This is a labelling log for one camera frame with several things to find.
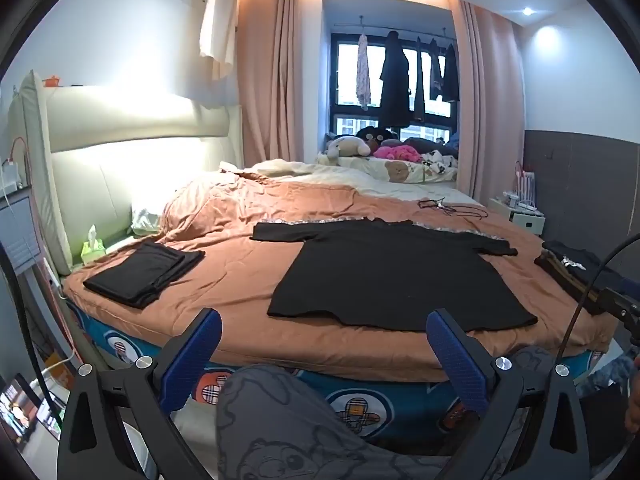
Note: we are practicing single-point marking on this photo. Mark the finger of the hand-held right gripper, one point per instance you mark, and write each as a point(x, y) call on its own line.
point(620, 300)

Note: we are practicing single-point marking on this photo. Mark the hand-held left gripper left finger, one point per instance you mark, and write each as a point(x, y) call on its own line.
point(192, 355)

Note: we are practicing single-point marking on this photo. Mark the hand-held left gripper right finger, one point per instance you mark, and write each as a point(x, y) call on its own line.
point(457, 360)

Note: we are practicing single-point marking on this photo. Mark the black t-shirt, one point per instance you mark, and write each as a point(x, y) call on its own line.
point(390, 275)

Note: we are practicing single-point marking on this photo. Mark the stack of folded clothes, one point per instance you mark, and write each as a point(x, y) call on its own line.
point(565, 262)

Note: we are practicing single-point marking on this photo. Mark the folded black clothes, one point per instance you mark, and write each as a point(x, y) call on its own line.
point(142, 272)

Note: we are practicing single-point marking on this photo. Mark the grey fluffy rug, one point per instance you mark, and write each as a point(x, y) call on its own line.
point(605, 375)

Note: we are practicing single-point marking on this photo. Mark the orange-brown blanket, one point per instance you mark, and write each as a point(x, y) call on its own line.
point(240, 285)

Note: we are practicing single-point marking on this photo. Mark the person's grey patterned pants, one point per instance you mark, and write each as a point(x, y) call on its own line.
point(280, 425)

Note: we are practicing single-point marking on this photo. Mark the white nightstand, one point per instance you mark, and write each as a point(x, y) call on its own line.
point(527, 221)

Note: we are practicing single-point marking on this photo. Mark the green tissue box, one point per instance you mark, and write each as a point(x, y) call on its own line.
point(92, 252)

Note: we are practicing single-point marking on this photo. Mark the white pillow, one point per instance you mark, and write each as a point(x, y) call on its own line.
point(147, 217)

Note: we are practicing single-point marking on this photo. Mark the lit screen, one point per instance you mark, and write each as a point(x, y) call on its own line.
point(17, 410)

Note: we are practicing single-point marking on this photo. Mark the black and white cloth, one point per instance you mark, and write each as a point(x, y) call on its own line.
point(440, 162)

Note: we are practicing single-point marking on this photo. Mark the bear-print pillow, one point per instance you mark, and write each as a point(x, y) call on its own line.
point(400, 170)

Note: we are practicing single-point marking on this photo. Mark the cream padded headboard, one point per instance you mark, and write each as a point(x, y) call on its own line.
point(125, 160)

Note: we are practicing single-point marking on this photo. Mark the pink plush toy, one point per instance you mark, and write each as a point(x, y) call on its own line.
point(395, 152)

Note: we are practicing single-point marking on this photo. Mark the dark grey pillow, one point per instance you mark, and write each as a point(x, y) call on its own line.
point(425, 144)

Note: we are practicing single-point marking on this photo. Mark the cream duvet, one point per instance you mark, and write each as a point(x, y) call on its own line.
point(325, 177)

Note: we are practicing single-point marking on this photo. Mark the pink curtain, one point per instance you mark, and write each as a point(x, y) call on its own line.
point(270, 85)
point(485, 110)

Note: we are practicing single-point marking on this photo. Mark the dark brown plush toy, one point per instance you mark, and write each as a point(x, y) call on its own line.
point(375, 134)

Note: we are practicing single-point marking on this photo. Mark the beige plush toy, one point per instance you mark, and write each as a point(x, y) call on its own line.
point(347, 146)

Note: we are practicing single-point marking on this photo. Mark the white charger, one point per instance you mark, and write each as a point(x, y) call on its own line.
point(12, 175)

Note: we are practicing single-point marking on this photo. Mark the hanging black pants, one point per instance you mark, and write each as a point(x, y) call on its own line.
point(419, 85)

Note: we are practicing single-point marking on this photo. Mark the hanging dark shirt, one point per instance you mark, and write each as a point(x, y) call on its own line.
point(450, 75)

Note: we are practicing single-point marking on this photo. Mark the hanging black coat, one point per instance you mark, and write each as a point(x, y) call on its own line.
point(395, 80)

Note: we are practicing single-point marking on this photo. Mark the round ceiling spotlight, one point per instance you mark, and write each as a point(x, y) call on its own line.
point(527, 11)

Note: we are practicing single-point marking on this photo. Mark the hanging floral garment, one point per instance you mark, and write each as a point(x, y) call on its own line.
point(363, 70)

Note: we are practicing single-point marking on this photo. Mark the black framed window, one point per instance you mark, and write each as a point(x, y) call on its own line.
point(345, 75)

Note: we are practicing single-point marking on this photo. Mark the hanging white shirt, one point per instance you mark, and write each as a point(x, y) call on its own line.
point(217, 25)

